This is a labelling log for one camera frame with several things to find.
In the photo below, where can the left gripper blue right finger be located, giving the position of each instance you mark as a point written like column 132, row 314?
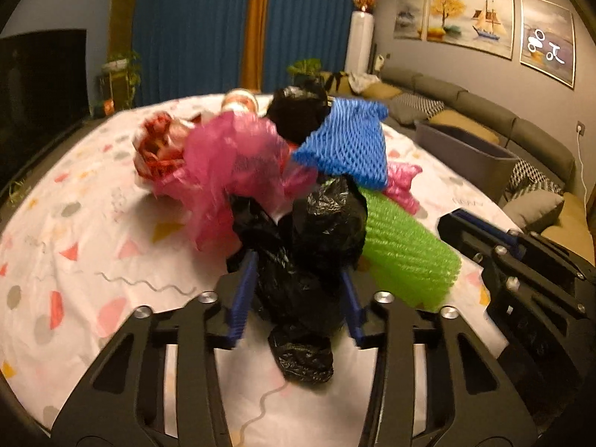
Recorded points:
column 354, row 313

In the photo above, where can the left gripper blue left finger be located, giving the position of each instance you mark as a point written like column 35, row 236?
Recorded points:
column 245, row 281

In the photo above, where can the black plastic trash bag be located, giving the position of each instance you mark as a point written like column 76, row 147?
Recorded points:
column 300, row 289

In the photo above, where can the blue foam net sleeve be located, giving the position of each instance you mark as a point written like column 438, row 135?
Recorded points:
column 351, row 142

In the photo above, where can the red and clear snack bag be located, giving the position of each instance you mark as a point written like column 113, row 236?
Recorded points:
column 159, row 145

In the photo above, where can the grey plastic trash bin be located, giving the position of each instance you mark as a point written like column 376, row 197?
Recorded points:
column 485, row 165

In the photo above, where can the green foam net sleeve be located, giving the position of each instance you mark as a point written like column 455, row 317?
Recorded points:
column 405, row 258

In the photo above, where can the grey cushion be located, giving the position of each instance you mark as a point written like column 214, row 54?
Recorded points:
column 535, row 211

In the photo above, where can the grey sectional sofa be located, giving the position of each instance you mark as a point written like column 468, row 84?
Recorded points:
column 494, row 122

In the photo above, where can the mustard yellow cushion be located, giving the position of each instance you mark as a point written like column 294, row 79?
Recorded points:
column 465, row 125

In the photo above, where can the patterned black white cushion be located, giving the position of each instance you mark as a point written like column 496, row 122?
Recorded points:
column 429, row 107

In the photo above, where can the small mustard cushion far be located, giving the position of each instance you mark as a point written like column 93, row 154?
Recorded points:
column 381, row 92

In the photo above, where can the white cloth on sofa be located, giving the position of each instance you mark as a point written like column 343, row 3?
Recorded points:
column 358, row 83

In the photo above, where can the potted green plant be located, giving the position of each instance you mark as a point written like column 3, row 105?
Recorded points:
column 305, row 71

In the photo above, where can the white standing air conditioner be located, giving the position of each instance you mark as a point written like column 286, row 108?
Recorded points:
column 360, row 42

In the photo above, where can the right landscape painting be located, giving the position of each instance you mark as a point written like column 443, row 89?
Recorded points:
column 547, row 42

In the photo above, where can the landscape painting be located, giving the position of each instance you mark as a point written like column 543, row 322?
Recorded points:
column 547, row 42
column 408, row 22

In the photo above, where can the plant stand with vines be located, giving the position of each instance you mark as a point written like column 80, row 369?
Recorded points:
column 119, row 80

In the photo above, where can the sailing ship painting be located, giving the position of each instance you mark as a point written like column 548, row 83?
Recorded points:
column 481, row 25

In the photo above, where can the black flat television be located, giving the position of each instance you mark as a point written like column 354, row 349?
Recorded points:
column 43, row 93

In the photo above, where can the blue curtains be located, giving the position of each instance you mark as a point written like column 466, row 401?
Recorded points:
column 193, row 47

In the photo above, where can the left landscape painting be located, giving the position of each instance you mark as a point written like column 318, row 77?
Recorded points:
column 408, row 22

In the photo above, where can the flower decoration on conditioner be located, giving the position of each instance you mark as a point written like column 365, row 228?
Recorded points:
column 366, row 6

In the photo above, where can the orange curtain strip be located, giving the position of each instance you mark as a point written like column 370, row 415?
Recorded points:
column 255, row 26

